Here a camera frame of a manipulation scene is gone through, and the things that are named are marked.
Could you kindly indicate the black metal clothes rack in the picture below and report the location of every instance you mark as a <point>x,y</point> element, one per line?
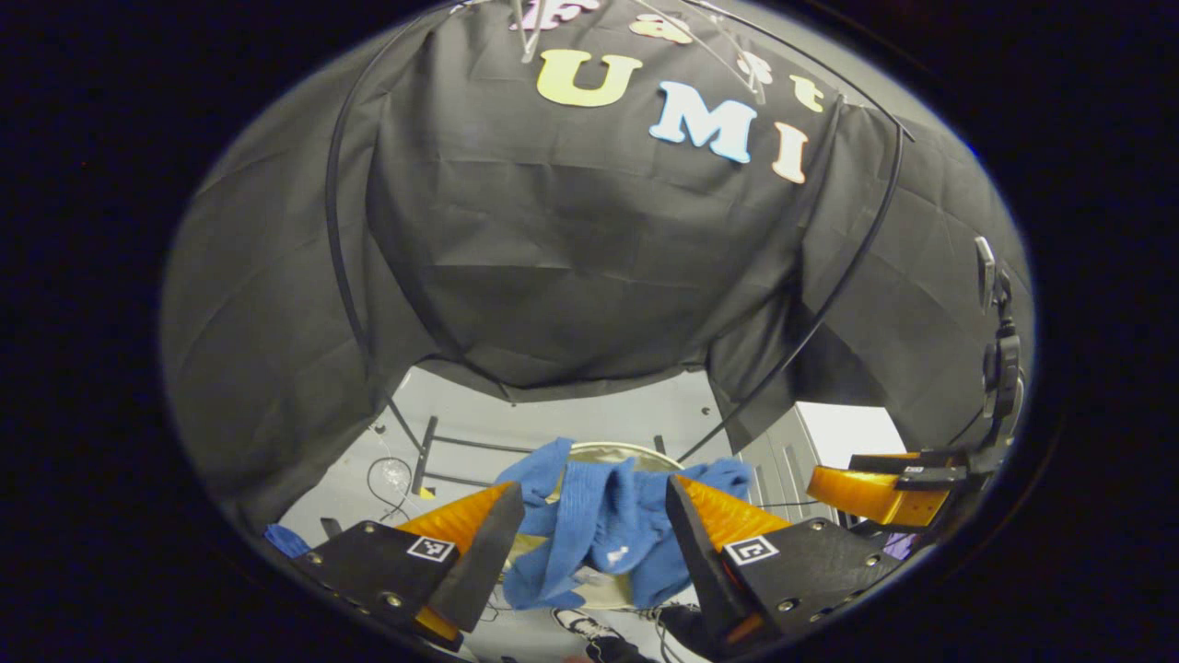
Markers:
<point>336,249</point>

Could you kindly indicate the black backdrop cloth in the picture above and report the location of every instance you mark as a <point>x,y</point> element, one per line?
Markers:
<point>571,258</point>

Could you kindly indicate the white cabinet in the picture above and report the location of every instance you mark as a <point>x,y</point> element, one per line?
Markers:
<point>847,428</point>

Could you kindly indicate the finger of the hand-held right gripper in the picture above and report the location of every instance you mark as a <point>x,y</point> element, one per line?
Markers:
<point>875,497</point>

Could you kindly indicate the small blue cloth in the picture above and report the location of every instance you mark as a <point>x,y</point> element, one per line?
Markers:
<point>287,540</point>

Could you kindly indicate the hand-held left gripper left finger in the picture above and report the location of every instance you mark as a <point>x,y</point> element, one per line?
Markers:
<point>479,571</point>

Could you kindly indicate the white plastic clothes hanger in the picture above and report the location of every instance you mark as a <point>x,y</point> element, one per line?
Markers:
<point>728,64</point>
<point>527,32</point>

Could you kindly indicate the person's dark shoe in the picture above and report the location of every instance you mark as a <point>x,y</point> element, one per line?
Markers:
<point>683,631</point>

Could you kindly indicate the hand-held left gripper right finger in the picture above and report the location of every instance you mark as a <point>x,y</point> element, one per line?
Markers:
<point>709,562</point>

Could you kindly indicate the person's white sneaker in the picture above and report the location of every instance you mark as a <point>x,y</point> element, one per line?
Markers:
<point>582,624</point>

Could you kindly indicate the round beige laundry hamper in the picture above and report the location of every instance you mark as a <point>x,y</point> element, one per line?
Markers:
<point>608,453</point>

